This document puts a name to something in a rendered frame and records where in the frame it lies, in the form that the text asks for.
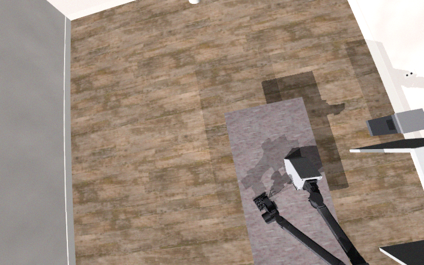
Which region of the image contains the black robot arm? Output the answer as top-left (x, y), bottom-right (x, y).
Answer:
top-left (262, 179), bottom-right (369, 265)

